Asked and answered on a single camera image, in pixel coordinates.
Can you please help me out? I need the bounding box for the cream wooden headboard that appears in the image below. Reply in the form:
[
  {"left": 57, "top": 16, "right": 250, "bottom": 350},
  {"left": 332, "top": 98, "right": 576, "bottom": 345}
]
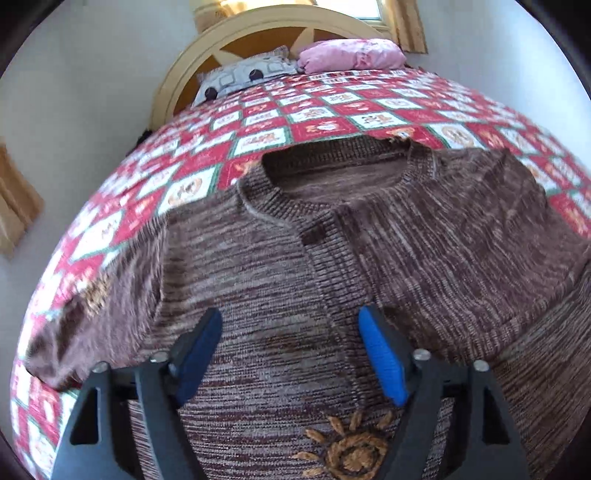
[{"left": 150, "top": 4, "right": 398, "bottom": 132}]

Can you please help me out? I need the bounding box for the yellow curtain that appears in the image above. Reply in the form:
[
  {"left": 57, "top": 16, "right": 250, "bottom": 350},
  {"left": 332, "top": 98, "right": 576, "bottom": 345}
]
[
  {"left": 191, "top": 0, "right": 252, "bottom": 33},
  {"left": 385, "top": 0, "right": 428, "bottom": 55},
  {"left": 0, "top": 143, "right": 45, "bottom": 259}
]

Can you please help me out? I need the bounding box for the pink pillow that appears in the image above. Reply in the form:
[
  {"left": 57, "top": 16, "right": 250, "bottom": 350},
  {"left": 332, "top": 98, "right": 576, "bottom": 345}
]
[{"left": 295, "top": 38, "right": 407, "bottom": 75}]

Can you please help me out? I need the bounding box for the bedroom window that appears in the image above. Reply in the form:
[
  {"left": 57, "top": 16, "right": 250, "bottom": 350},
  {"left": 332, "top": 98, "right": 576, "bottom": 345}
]
[{"left": 314, "top": 0, "right": 386, "bottom": 24}]

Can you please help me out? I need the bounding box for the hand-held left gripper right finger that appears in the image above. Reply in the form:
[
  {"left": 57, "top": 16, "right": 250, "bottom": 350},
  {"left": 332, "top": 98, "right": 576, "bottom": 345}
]
[{"left": 358, "top": 305, "right": 536, "bottom": 480}]

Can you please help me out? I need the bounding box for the red checkered printed blanket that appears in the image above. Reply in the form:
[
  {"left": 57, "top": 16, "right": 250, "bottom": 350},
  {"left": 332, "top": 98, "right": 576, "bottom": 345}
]
[{"left": 9, "top": 68, "right": 591, "bottom": 480}]

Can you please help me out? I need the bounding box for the grey patterned pillow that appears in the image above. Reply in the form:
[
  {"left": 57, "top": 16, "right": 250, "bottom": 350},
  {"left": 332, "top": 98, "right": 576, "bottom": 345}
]
[{"left": 191, "top": 45, "right": 298, "bottom": 108}]

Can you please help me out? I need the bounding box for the brown knit sweater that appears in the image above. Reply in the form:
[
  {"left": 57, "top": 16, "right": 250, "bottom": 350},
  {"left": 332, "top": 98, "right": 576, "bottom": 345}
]
[{"left": 25, "top": 136, "right": 591, "bottom": 480}]

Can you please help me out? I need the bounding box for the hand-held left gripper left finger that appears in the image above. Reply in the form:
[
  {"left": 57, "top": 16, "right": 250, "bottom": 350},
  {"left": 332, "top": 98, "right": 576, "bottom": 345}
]
[{"left": 50, "top": 307, "right": 223, "bottom": 480}]

